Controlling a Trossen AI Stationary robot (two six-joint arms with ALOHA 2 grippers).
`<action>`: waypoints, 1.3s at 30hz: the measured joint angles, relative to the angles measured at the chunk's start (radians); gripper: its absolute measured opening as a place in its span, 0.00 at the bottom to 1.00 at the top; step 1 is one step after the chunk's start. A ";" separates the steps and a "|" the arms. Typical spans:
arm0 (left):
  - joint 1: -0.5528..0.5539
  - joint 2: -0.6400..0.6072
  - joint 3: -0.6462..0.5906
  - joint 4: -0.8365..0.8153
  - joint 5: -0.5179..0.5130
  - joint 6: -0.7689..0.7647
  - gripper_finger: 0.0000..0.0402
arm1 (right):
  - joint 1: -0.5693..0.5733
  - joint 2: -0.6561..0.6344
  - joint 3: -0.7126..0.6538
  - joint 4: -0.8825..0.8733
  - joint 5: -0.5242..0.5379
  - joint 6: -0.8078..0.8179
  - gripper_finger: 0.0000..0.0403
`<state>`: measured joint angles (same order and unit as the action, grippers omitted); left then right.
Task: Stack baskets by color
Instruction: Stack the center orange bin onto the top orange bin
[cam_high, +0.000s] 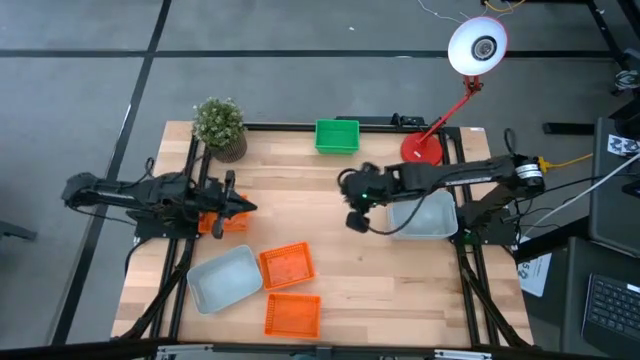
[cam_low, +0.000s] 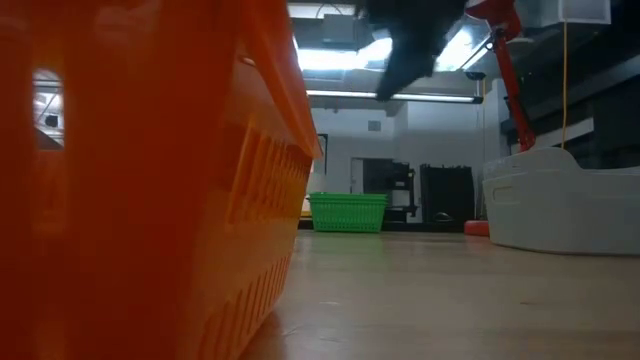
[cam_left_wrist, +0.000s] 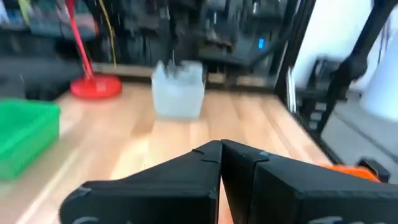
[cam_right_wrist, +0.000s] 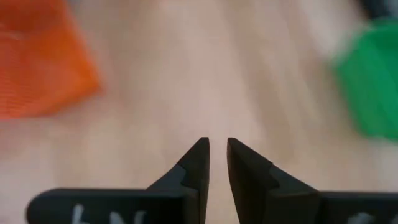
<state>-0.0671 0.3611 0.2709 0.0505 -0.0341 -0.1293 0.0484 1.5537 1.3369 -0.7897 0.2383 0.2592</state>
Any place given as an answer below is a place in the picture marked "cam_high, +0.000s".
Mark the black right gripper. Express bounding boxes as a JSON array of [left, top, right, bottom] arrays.
[[337, 161, 397, 235]]

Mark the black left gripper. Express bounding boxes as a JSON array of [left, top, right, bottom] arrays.
[[198, 168, 259, 240]]

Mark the orange plastic basket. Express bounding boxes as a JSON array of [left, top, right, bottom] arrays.
[[257, 241, 317, 292], [263, 292, 323, 340], [197, 193, 251, 235]]

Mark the grey plastic basket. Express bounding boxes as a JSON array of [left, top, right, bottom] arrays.
[[185, 243, 265, 316], [386, 188, 460, 241]]

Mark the green plastic basket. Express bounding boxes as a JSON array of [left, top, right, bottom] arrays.
[[313, 118, 362, 156]]

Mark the brown woven plant pot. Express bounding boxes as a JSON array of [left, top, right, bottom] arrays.
[[208, 131, 249, 164]]

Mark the red desk lamp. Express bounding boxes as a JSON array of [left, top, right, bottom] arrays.
[[400, 15, 510, 167]]

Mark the small green artificial plant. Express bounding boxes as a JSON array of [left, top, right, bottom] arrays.
[[192, 96, 247, 150]]

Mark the white printed paper sheet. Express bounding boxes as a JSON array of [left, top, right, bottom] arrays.
[[516, 236, 554, 299]]

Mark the black metal bar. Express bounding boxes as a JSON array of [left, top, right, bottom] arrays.
[[542, 120, 597, 137]]

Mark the dark side table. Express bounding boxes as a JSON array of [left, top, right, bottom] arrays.
[[558, 234, 640, 360]]

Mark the dark grey case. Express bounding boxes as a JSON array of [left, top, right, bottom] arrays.
[[588, 116, 640, 259]]

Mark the black white marker tag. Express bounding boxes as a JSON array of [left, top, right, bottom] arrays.
[[606, 133, 640, 158]]

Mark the black keyboard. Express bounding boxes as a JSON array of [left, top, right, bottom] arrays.
[[580, 272, 640, 359]]

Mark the black metal stand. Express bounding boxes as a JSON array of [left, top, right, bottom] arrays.
[[582, 0, 640, 70]]

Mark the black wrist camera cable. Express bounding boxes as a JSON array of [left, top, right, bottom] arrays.
[[367, 192, 430, 237]]

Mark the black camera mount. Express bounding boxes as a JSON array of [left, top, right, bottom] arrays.
[[334, 112, 428, 130]]

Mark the silver metal bracket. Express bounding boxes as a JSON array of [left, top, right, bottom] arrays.
[[433, 348, 494, 360], [154, 343, 222, 360]]

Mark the thin white wire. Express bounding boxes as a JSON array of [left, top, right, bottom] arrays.
[[416, 0, 472, 24]]

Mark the yellow cable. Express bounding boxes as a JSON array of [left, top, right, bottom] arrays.
[[537, 152, 595, 172], [482, 0, 527, 15]]

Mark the white cable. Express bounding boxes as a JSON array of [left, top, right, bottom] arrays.
[[519, 152, 640, 236]]

